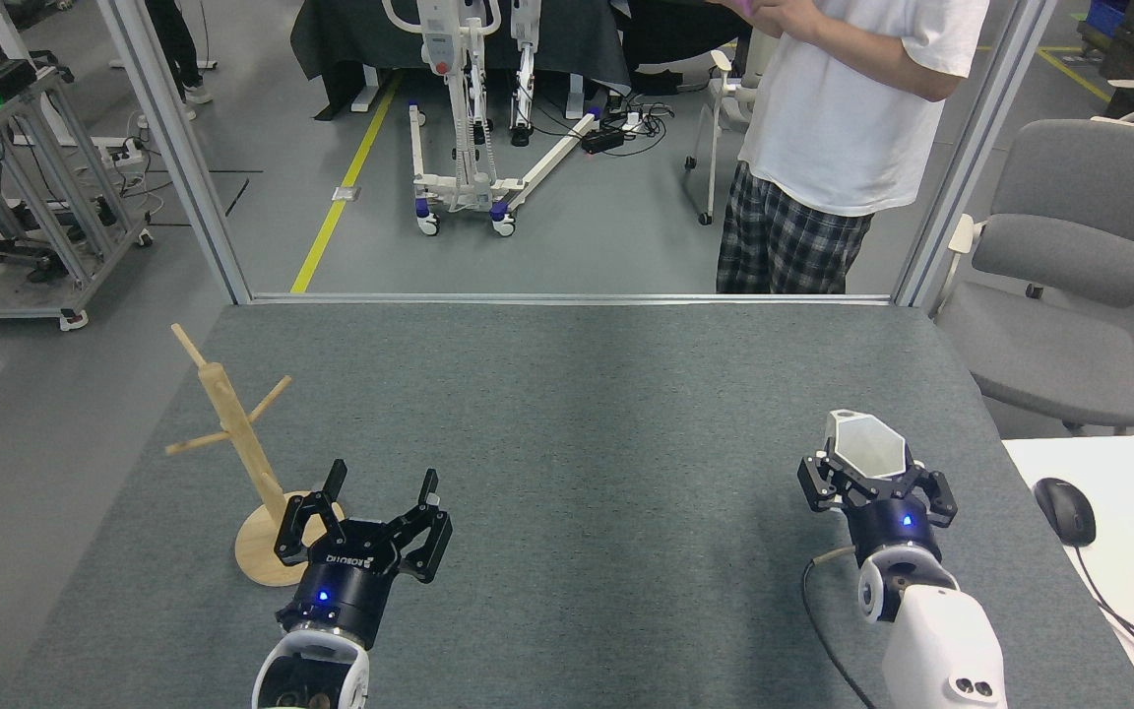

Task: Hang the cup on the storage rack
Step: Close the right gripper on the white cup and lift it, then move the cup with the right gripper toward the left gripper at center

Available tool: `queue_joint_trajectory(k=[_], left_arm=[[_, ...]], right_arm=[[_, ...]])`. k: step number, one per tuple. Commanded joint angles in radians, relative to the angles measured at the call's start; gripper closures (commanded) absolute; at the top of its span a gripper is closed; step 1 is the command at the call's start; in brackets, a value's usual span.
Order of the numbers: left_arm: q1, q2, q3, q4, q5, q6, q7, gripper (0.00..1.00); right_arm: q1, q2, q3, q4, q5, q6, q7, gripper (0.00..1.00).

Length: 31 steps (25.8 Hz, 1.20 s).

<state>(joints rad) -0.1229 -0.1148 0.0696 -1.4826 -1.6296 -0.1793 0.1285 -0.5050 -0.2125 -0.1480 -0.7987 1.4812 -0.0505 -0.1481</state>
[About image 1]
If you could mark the white desk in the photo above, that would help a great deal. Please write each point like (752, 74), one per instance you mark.
(1128, 473)

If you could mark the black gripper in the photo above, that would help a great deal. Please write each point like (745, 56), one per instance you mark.
(887, 527)
(341, 581)

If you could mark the background person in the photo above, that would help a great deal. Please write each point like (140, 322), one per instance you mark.
(178, 49)

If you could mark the person's hand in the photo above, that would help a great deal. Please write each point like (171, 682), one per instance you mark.
(791, 18)

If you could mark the black power strip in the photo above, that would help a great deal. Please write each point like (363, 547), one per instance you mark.
(602, 140)

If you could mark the dark cloth covered table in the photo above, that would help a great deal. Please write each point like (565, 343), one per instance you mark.
(350, 39)

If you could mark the metal floor plate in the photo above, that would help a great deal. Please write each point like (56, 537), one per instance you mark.
(346, 194)

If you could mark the wooden cup rack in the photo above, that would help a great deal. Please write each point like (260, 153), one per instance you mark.
(282, 547)

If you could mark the blue crate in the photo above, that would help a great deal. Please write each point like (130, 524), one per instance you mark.
(1106, 14)

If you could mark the aluminium frame equipment cart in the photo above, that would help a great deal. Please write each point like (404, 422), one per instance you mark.
(45, 197)

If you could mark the black computer mouse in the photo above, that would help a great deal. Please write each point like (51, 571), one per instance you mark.
(1064, 512)

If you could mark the white power strip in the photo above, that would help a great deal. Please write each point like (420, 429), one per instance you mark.
(124, 156)

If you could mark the white hexagonal cup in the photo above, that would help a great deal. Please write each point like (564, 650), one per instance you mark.
(867, 448)

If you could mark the silver frame post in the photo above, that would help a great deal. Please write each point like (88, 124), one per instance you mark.
(971, 158)
(183, 158)

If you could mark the white mesh office chair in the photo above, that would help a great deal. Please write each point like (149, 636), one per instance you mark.
(715, 108)

